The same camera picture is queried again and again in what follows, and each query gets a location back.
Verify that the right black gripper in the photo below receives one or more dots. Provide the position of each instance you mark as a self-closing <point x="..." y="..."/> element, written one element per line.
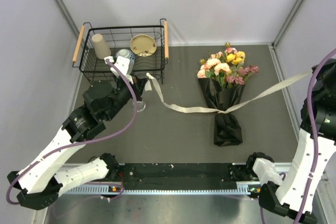
<point x="329" y="62"/>

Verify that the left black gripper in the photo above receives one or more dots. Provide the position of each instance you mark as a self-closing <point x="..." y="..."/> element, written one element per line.
<point x="139" y="83"/>

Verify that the clear glass vase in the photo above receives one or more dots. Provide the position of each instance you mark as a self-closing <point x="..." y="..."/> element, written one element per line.
<point x="139" y="106"/>

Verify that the cream ribbon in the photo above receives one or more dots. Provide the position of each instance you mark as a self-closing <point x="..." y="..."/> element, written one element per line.
<point x="152" y="82"/>

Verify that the flower bouquet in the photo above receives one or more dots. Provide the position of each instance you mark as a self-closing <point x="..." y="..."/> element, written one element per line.
<point x="227" y="68"/>

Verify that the black wrapping paper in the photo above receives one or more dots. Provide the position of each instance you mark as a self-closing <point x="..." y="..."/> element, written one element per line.
<point x="227" y="130"/>

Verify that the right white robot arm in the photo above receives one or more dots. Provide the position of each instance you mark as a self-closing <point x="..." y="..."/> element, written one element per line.
<point x="292" y="195"/>

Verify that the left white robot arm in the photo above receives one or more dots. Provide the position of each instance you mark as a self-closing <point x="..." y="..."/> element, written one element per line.
<point x="43" y="181"/>

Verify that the beige paper cup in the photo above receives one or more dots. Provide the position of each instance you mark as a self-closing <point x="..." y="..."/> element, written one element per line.
<point x="101" y="47"/>

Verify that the blue white ceramic bowl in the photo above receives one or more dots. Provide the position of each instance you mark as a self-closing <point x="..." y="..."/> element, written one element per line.
<point x="126" y="53"/>

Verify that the yellow gold plate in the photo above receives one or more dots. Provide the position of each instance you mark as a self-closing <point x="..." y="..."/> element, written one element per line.
<point x="143" y="45"/>

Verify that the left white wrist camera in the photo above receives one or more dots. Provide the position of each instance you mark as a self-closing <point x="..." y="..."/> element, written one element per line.
<point x="123" y="64"/>

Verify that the black wire basket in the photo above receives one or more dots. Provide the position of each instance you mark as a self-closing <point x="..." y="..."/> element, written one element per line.
<point x="119" y="37"/>

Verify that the grey cable duct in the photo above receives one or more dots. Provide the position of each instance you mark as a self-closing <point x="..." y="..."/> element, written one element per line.
<point x="240" y="188"/>

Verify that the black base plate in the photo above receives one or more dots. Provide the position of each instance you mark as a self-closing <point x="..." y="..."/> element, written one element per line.
<point x="225" y="171"/>

